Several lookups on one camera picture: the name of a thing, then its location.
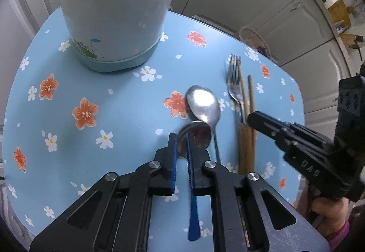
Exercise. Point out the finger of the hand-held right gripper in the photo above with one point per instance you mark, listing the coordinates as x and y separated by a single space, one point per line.
265 123

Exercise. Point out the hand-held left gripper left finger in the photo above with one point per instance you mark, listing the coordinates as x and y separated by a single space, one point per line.
172 163

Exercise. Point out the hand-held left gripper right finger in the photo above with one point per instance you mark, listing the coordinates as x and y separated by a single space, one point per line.
190 166

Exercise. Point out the wooden chopstick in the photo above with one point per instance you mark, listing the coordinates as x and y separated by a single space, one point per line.
251 95

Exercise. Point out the plain metal spoon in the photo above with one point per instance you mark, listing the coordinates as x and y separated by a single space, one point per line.
204 103

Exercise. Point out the white and teal utensil jar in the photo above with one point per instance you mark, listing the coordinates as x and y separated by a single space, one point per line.
114 18

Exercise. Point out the person's right forearm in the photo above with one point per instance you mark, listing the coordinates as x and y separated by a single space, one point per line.
338 237

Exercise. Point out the person's right hand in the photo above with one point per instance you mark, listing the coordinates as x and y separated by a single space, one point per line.
328 210

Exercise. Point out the large wooden cutting board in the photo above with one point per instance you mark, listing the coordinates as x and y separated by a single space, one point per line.
339 12

